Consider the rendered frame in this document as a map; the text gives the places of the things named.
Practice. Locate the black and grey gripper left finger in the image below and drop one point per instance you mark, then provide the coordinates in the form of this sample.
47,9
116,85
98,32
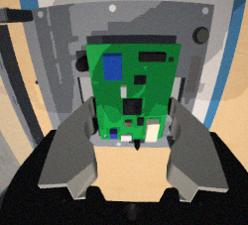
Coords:
60,168

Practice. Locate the green circuit board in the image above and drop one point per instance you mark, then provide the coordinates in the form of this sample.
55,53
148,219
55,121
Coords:
132,85

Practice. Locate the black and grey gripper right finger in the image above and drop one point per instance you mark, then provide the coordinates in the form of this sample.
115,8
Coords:
203,169

